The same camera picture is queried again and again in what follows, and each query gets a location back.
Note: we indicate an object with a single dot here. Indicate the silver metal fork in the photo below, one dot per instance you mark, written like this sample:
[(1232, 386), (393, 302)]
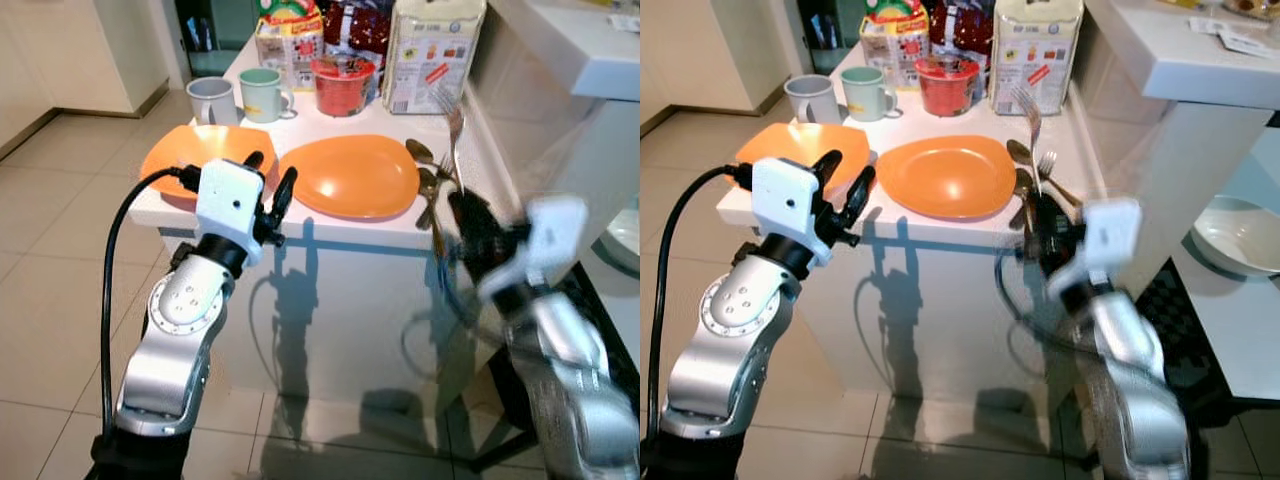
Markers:
[(1031, 125), (455, 130), (447, 168), (1052, 175)]

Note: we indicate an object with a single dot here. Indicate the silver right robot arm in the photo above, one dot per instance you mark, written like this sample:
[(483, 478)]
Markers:
[(570, 390), (1130, 390)]

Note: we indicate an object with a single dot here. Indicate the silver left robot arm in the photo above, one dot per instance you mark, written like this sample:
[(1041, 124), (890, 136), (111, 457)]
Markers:
[(725, 330), (175, 330)]

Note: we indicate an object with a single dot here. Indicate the silver metal spoon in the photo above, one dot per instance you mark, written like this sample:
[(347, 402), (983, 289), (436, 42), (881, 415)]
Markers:
[(1023, 185), (1018, 152), (418, 150), (428, 190)]

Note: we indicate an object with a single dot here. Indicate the orange plate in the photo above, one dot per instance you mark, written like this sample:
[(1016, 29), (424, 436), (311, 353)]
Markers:
[(790, 140), (945, 178), (195, 150), (350, 178)]

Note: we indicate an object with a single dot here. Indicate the pale green mug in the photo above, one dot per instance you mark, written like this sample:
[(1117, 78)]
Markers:
[(262, 97), (865, 96)]

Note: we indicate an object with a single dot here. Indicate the grey mug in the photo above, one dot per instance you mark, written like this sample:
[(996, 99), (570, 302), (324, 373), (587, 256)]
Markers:
[(810, 100), (212, 103)]

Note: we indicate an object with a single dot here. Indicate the white table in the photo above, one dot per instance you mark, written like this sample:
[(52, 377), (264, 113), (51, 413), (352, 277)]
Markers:
[(350, 300), (930, 300)]

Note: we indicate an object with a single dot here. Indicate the red plastic bowl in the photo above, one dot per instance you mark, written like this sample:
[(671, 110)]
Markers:
[(947, 92), (343, 92)]

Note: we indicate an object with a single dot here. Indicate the colourful printed food box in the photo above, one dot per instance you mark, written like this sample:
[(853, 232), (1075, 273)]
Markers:
[(288, 45), (893, 45)]

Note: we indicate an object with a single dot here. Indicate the white bowl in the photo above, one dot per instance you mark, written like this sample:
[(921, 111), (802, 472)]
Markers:
[(1240, 235), (626, 235)]

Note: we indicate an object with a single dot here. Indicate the black appliance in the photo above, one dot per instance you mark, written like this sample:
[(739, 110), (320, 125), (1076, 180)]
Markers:
[(212, 25), (825, 22)]

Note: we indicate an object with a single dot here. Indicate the large white food bag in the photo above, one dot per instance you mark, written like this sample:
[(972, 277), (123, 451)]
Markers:
[(430, 55), (1035, 50)]

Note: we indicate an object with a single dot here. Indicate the dark red snack bag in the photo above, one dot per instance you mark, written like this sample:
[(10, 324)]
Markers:
[(358, 28), (962, 28)]

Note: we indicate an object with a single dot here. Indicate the cream cabinet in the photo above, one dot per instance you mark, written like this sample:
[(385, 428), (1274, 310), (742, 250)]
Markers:
[(90, 50), (710, 45)]

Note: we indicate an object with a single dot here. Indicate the white kitchen counter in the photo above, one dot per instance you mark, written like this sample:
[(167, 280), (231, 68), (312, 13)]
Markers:
[(1180, 60), (580, 50)]

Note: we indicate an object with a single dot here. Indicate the white paper card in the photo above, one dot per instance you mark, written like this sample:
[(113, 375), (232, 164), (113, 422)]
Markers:
[(1235, 35), (624, 21)]

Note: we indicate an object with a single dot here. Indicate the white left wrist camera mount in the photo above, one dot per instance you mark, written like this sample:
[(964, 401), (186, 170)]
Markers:
[(785, 200), (228, 200)]

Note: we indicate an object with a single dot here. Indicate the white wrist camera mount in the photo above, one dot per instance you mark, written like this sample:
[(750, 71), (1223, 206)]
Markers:
[(785, 200), (1105, 240), (228, 200), (550, 235)]

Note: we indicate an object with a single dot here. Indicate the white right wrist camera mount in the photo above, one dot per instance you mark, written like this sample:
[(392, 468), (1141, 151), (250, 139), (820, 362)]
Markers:
[(1105, 240), (550, 235)]

